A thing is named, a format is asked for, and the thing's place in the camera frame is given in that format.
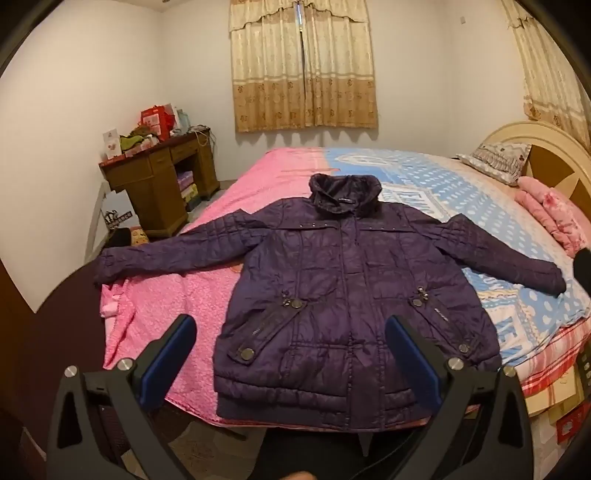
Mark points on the blue dotted printed bed sheet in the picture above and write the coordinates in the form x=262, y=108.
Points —
x=461, y=194

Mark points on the grey floral pillow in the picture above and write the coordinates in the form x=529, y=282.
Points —
x=496, y=161

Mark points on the pink textured blanket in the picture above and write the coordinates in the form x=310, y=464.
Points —
x=194, y=295

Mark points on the green cloth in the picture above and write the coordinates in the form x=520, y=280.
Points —
x=136, y=137

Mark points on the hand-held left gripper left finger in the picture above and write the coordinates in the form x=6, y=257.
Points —
x=167, y=360

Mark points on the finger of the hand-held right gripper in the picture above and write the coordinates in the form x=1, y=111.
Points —
x=583, y=264

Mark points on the brown wooden desk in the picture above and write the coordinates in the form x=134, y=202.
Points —
x=147, y=184

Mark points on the beige patterned window curtain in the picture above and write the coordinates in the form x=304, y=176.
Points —
x=545, y=60
x=300, y=69

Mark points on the red gift bag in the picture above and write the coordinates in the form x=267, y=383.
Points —
x=157, y=121

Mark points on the black and white sign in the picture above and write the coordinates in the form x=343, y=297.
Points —
x=116, y=220

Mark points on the yellow flat box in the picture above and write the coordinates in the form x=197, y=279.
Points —
x=190, y=191

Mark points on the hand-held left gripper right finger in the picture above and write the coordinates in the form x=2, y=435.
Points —
x=413, y=364

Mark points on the beige cardboard box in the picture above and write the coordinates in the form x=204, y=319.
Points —
x=554, y=392

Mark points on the red plaid bed sheet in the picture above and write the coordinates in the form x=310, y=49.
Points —
x=545, y=353

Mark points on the purple flat box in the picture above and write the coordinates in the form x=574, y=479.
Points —
x=185, y=179

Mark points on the purple quilted jacket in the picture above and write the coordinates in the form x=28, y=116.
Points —
x=323, y=277

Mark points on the cream wooden headboard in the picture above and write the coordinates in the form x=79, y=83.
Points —
x=545, y=138

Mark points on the folded pink quilt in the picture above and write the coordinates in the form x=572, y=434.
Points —
x=554, y=214

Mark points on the red patterned box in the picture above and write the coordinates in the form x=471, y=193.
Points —
x=570, y=427

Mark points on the white greeting card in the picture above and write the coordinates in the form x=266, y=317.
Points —
x=111, y=144

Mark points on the pale blue bag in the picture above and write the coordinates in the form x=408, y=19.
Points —
x=183, y=120

